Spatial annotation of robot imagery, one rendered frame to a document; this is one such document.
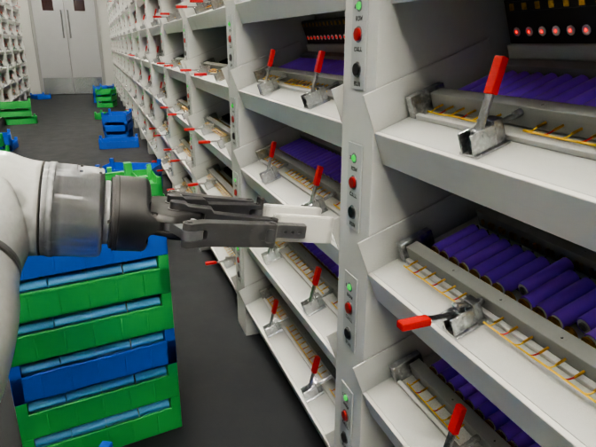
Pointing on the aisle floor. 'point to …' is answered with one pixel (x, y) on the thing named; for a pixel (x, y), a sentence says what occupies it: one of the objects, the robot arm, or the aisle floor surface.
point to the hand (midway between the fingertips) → (297, 223)
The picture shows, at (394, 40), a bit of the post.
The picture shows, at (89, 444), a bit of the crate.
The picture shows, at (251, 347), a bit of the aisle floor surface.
